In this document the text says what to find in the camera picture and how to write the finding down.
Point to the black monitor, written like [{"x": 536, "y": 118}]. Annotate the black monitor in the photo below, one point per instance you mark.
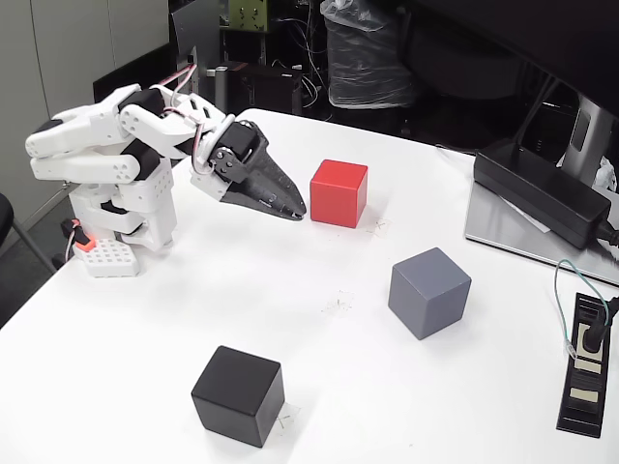
[{"x": 522, "y": 29}]

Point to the grey cube block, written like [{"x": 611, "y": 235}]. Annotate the grey cube block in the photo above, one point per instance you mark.
[{"x": 428, "y": 295}]

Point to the green perforated board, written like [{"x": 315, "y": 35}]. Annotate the green perforated board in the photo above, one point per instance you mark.
[{"x": 246, "y": 14}]

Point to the plastic wrapped bin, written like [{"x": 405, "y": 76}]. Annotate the plastic wrapped bin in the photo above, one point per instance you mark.
[{"x": 367, "y": 58}]

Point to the silver monitor stand neck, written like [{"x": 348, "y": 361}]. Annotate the silver monitor stand neck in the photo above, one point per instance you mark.
[{"x": 592, "y": 135}]

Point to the grey computer tower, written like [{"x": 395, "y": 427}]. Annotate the grey computer tower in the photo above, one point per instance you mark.
[{"x": 186, "y": 29}]

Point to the red cube block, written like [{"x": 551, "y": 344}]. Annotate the red cube block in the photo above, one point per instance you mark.
[{"x": 338, "y": 193}]

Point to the white paper sheet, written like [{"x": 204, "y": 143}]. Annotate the white paper sheet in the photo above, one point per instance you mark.
[{"x": 524, "y": 215}]

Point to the black cube block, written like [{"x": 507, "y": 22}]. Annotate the black cube block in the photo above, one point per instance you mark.
[{"x": 237, "y": 396}]

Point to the silver monitor stand base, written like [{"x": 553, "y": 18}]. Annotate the silver monitor stand base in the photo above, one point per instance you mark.
[{"x": 493, "y": 222}]

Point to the black table outlet strip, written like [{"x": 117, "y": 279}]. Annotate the black table outlet strip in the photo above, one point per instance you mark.
[{"x": 582, "y": 386}]

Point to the black power adapter brick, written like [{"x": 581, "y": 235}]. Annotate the black power adapter brick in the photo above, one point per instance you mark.
[{"x": 537, "y": 191}]

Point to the black power plug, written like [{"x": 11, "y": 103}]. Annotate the black power plug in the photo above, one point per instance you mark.
[{"x": 592, "y": 336}]

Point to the white perforated clamp block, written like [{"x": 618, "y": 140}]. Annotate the white perforated clamp block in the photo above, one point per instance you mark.
[{"x": 111, "y": 258}]

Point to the clear tape with X mark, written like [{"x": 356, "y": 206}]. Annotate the clear tape with X mark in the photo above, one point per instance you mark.
[
  {"x": 341, "y": 302},
  {"x": 290, "y": 416},
  {"x": 379, "y": 226}
]

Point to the black desktop case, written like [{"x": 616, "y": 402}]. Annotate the black desktop case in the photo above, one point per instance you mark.
[{"x": 261, "y": 87}]

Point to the black chair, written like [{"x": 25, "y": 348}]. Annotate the black chair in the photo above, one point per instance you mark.
[{"x": 5, "y": 217}]

